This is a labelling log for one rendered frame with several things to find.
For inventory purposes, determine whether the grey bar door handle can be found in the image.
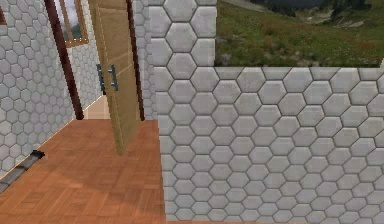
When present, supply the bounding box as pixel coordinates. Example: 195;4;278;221
107;64;119;92
96;63;107;96

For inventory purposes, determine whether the dark red door frame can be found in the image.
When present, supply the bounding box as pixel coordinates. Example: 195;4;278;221
44;0;146;122

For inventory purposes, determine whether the light wooden room door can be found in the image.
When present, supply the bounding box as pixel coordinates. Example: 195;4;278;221
87;0;142;157

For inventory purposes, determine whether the dark grey floor strip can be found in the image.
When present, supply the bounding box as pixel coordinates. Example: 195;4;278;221
0;149;46;194

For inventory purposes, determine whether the large landscape window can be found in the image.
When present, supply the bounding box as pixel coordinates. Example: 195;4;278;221
213;0;384;69

